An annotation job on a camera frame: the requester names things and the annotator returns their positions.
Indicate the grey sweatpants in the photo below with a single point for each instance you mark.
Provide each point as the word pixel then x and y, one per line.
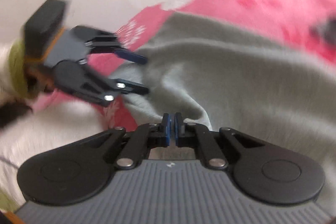
pixel 223 77

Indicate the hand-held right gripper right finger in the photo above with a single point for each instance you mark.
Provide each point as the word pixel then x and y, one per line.
pixel 178 132

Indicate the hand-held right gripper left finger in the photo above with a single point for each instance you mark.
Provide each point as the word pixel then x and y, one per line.
pixel 166 132

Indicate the person's left hand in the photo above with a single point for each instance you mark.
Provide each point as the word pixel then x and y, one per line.
pixel 39 81

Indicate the pink floral blanket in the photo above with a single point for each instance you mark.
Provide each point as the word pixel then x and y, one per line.
pixel 262 3

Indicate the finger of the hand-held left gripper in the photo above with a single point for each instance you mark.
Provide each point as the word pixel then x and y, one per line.
pixel 131 86
pixel 131 57

